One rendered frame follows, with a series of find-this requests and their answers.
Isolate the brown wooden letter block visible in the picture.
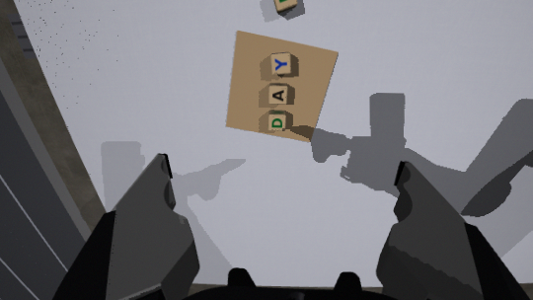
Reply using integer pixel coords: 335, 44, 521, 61
268, 110, 286, 131
270, 52, 291, 75
268, 83, 288, 105
273, 0, 298, 14

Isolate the tan flat mat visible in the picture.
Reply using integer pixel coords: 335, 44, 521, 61
226, 31, 338, 142

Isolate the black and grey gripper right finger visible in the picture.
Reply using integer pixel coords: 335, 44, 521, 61
376, 161, 530, 300

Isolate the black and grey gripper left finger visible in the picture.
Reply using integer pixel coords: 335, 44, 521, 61
52, 153, 200, 300

